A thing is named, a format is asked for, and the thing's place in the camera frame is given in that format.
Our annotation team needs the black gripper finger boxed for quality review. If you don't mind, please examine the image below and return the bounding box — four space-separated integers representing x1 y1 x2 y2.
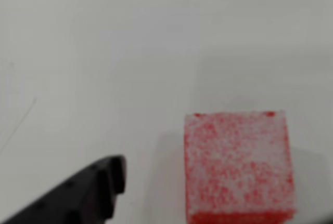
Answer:
0 155 128 224

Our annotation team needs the red foam cube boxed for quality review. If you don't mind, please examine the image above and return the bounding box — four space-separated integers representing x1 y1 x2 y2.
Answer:
184 110 298 224

